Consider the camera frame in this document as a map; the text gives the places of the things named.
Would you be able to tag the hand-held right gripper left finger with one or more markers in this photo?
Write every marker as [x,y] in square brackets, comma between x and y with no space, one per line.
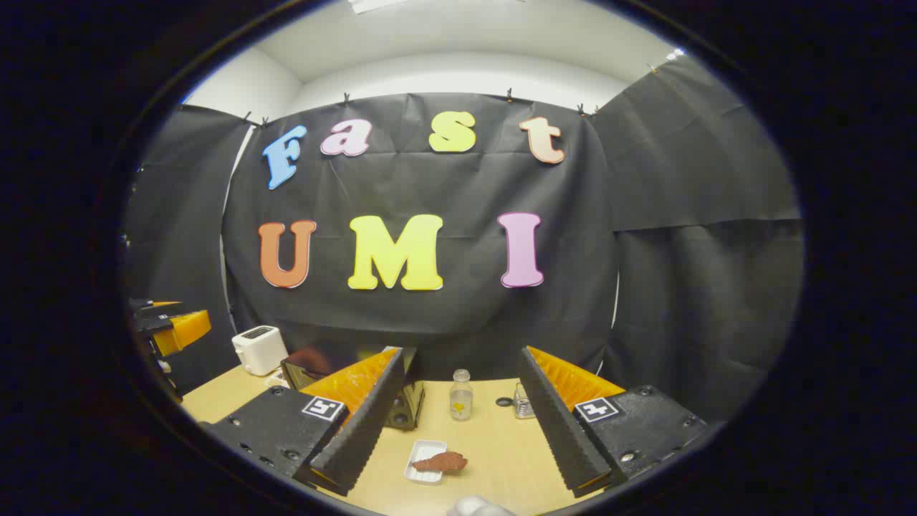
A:
[365,430]

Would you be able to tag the clear cutlery holder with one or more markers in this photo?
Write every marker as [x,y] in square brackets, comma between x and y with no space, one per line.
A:
[523,405]

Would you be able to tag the ceiling light panel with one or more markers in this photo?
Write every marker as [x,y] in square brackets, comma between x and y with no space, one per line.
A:
[376,5]

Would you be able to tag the black electric oven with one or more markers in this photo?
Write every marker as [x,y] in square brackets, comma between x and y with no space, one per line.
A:
[405,412]

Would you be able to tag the reddish brown meat piece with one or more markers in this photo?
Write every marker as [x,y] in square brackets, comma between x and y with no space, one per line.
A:
[444,462]

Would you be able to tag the white toaster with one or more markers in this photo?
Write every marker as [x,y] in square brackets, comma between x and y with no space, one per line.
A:
[258,351]

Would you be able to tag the clear bottle with yellow label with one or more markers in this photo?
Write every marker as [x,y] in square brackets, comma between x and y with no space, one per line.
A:
[461,401]

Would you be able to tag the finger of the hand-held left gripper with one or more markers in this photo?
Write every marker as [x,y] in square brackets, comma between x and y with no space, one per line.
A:
[154,307]
[183,330]

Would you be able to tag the white rectangular tray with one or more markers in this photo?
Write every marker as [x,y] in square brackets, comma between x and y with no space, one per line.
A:
[423,450]

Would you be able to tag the white divided plate with beans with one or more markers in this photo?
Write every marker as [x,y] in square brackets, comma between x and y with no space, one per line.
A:
[276,380]

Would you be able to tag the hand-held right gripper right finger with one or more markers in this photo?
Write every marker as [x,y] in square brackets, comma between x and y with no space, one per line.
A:
[555,430]

